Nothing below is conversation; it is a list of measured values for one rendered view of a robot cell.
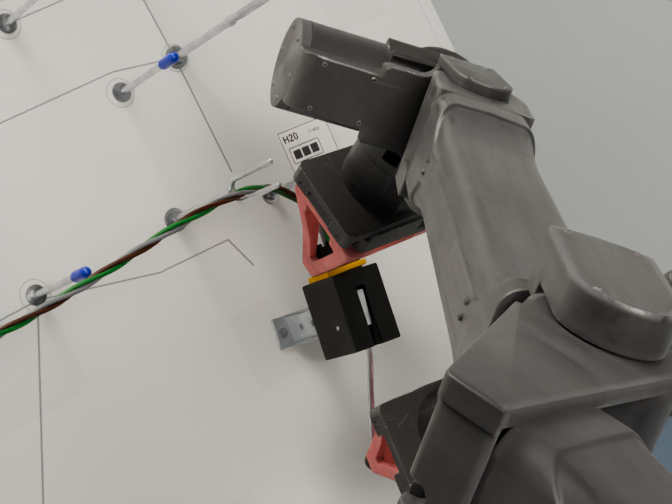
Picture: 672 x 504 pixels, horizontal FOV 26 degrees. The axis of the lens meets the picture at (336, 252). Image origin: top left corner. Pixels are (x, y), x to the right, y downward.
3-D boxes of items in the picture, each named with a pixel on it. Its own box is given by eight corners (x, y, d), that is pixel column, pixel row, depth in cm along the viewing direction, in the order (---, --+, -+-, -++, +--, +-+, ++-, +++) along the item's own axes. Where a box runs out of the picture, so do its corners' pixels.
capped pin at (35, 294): (33, 280, 99) (85, 254, 92) (50, 293, 99) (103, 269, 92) (21, 297, 98) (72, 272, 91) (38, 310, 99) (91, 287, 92)
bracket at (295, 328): (280, 350, 109) (316, 340, 105) (270, 320, 109) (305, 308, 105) (327, 333, 111) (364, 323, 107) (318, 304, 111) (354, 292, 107)
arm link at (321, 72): (467, 231, 85) (521, 93, 82) (280, 181, 82) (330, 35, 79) (421, 165, 96) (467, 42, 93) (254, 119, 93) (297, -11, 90)
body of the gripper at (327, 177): (287, 179, 97) (327, 109, 91) (399, 142, 103) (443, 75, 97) (339, 255, 95) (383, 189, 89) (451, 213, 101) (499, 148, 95)
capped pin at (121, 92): (129, 83, 106) (185, 46, 99) (131, 103, 106) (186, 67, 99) (111, 81, 105) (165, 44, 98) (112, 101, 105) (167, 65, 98)
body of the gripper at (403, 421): (362, 412, 97) (422, 383, 91) (473, 369, 103) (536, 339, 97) (400, 503, 96) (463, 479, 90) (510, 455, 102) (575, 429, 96)
